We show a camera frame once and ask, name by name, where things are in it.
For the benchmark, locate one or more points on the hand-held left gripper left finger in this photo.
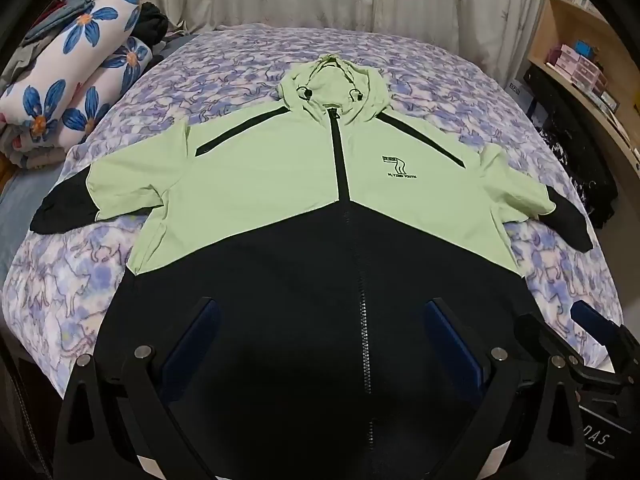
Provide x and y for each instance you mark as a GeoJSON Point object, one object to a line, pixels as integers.
{"type": "Point", "coordinates": [192, 332]}

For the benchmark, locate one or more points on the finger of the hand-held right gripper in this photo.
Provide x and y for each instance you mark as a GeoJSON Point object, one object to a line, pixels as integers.
{"type": "Point", "coordinates": [595, 317]}
{"type": "Point", "coordinates": [532, 335]}

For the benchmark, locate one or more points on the green and black hooded jacket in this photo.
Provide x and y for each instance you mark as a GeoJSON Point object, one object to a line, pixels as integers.
{"type": "Point", "coordinates": [280, 170]}

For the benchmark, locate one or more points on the grey bed sheet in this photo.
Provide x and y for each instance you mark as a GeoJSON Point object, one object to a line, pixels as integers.
{"type": "Point", "coordinates": [25, 200]}

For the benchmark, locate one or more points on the blue floral rolled quilt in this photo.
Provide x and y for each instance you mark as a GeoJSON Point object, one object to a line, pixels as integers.
{"type": "Point", "coordinates": [75, 60]}

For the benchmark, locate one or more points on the purple cat print blanket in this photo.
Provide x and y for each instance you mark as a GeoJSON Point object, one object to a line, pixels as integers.
{"type": "Point", "coordinates": [225, 60]}

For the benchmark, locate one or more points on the black bag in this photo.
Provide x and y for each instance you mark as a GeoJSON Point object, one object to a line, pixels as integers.
{"type": "Point", "coordinates": [575, 160]}

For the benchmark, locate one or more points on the small blue box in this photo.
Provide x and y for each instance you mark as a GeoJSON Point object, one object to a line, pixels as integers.
{"type": "Point", "coordinates": [585, 48]}

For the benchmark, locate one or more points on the small picture frame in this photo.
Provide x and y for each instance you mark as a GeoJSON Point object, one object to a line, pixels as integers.
{"type": "Point", "coordinates": [609, 101]}

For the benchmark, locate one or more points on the folded clothes pile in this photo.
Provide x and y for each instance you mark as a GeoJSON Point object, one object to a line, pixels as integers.
{"type": "Point", "coordinates": [30, 152]}

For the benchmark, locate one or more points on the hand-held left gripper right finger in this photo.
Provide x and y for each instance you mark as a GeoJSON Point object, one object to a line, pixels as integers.
{"type": "Point", "coordinates": [450, 337]}

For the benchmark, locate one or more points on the grey blue cloth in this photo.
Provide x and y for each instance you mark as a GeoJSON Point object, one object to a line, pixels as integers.
{"type": "Point", "coordinates": [60, 15]}

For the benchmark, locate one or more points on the wooden bookshelf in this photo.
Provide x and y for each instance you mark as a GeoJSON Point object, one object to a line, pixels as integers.
{"type": "Point", "coordinates": [560, 20]}

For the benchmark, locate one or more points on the black clothing pile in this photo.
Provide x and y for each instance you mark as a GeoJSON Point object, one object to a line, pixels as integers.
{"type": "Point", "coordinates": [152, 25]}

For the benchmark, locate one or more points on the white labelled box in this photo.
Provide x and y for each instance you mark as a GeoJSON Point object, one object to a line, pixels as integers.
{"type": "Point", "coordinates": [516, 91]}

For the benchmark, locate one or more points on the stack of pink boxes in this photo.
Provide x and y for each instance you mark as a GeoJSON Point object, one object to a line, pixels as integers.
{"type": "Point", "coordinates": [580, 67]}

